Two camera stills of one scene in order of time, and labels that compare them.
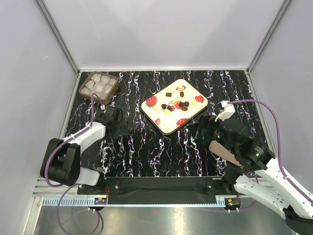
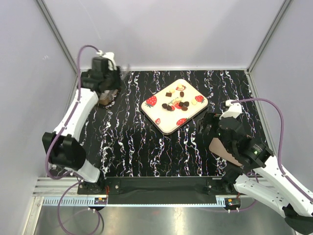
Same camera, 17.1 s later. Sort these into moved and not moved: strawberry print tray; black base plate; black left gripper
Moved: black left gripper
Not moved: black base plate; strawberry print tray
